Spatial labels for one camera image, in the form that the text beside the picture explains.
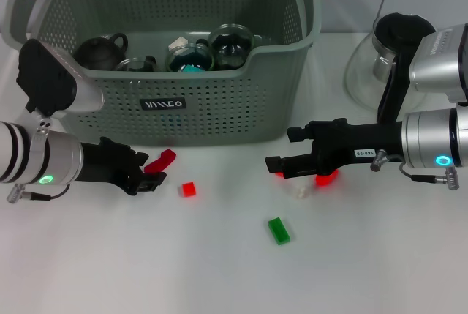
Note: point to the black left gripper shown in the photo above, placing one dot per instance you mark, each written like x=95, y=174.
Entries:
x=106, y=164

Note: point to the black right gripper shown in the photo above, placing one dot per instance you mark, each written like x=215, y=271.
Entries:
x=358, y=142

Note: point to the dark red curved brick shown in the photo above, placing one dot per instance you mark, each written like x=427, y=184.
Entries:
x=162, y=158

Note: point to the bright red curved brick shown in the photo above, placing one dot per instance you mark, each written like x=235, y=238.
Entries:
x=325, y=180

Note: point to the glass teacup black sleeve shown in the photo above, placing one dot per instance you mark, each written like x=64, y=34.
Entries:
x=186, y=58
x=232, y=47
x=139, y=65

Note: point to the cyan brick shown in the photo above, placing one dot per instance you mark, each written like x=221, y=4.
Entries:
x=192, y=69

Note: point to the small white brick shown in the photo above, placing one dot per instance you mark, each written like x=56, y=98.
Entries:
x=178, y=45

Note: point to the grey perforated storage basket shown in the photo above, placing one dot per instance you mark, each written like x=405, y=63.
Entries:
x=219, y=109

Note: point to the white translucent brick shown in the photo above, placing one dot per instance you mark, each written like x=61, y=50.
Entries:
x=301, y=191

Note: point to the green rectangular brick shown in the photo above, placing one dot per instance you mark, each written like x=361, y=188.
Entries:
x=279, y=231

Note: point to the dark brown clay teapot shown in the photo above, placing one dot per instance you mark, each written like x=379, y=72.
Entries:
x=98, y=54

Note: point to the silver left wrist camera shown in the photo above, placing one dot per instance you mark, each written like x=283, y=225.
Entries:
x=47, y=80

